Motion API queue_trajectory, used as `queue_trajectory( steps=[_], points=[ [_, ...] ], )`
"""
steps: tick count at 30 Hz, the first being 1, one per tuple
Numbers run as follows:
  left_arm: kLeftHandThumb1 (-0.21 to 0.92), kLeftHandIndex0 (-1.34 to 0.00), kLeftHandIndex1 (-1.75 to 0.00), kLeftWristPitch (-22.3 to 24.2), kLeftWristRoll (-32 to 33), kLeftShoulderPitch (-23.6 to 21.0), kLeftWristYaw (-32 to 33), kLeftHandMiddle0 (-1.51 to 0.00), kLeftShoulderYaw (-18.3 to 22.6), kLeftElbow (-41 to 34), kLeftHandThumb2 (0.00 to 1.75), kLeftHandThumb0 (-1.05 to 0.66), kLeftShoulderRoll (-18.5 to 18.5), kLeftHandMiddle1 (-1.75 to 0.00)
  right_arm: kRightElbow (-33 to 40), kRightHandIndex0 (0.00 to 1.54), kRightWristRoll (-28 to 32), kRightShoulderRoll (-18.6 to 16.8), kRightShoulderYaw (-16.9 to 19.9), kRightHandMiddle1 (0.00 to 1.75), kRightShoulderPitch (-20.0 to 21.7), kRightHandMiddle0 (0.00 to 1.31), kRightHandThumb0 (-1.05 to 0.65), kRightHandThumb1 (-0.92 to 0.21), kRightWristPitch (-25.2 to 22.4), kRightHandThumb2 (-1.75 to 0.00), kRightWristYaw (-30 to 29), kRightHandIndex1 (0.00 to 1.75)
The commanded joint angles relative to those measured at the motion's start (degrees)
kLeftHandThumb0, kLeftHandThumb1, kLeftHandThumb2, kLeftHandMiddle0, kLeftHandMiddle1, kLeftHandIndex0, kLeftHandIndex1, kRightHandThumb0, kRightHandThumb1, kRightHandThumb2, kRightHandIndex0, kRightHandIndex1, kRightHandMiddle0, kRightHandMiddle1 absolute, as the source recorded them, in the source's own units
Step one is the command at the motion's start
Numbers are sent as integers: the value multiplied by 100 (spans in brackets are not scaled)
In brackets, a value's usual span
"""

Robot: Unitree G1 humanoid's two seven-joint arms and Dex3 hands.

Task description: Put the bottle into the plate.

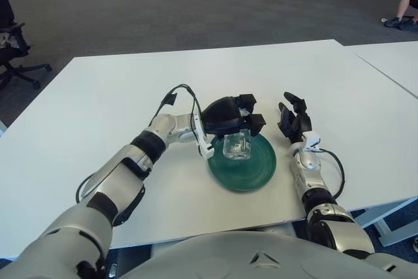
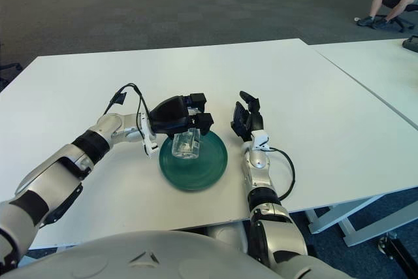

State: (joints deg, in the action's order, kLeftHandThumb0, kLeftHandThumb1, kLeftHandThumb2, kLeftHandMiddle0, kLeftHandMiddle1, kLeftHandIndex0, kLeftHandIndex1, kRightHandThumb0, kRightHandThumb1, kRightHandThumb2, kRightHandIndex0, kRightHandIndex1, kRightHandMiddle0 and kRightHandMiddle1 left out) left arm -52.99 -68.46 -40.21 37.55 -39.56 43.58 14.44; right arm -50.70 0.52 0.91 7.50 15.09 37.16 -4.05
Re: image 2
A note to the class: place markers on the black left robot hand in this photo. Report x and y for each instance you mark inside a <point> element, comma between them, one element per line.
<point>170,115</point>

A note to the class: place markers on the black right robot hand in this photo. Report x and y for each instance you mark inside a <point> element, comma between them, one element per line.
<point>252,120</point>

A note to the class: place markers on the clear plastic water bottle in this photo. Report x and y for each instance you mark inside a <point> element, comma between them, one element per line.
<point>186,145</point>

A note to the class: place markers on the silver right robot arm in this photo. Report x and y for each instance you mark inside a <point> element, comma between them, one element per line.
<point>259,177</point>

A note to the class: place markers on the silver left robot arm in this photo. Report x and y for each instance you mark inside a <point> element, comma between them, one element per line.
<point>65,164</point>

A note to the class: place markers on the green round plate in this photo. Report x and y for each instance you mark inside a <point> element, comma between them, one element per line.
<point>212,168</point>

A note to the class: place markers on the grey robot torso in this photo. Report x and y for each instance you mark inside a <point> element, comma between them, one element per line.
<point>130,259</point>

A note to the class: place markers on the black office chair with armrest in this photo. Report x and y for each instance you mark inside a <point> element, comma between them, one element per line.
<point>9,67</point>

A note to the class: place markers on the black device on table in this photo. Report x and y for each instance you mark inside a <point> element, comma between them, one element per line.
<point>411,43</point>

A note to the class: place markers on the black office chair under person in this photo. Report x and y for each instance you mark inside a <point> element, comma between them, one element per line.
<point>393,2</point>

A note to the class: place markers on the black stand with caster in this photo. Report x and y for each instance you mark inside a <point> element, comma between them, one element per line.
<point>398,250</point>

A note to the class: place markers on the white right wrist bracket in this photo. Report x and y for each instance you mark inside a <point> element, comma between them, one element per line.
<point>261,139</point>

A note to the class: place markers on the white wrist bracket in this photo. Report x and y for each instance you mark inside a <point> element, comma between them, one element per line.
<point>148,146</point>
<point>261,139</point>

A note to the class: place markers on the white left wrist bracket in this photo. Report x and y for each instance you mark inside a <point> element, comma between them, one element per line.
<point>148,146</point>

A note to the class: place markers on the white table frame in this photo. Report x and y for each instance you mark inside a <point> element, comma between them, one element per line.
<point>326,220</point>

